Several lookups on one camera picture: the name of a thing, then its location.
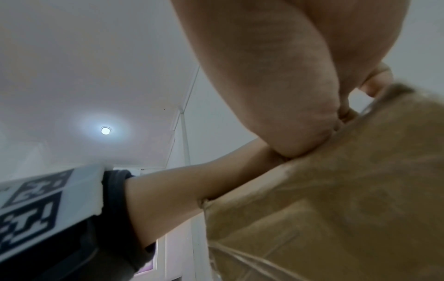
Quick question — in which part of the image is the paper box with tall flap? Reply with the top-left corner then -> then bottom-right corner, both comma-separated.
199,82 -> 444,281

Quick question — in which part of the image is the person's left hand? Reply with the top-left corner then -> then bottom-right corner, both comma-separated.
124,138 -> 289,248

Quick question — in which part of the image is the person's right hand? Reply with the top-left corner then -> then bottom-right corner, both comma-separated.
170,0 -> 412,160

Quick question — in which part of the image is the left wrist marker band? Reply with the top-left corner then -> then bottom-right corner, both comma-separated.
0,162 -> 157,281

